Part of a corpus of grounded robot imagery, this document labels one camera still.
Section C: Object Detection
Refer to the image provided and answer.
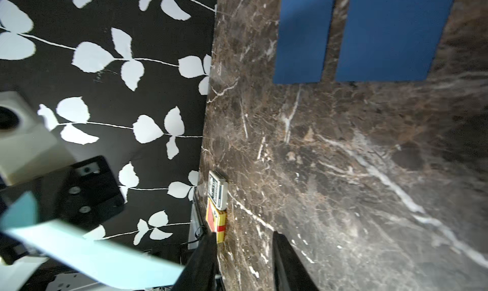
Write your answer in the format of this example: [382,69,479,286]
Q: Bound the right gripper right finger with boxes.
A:
[272,231,318,291]

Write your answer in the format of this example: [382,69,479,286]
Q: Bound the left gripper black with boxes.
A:
[0,155,127,265]

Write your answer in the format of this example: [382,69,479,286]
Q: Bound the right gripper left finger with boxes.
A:
[171,233,217,291]

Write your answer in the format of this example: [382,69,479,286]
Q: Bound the white square paper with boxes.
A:
[1,191,184,290]

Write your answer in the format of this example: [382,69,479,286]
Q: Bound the blue square paper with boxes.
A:
[273,0,335,85]
[335,0,454,81]

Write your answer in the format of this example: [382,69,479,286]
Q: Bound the yellow red card box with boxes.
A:
[205,198,227,243]

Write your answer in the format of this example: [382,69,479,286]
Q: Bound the blue white poker card box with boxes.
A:
[207,170,228,211]

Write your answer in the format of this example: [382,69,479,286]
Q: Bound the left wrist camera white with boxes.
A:
[1,91,76,186]

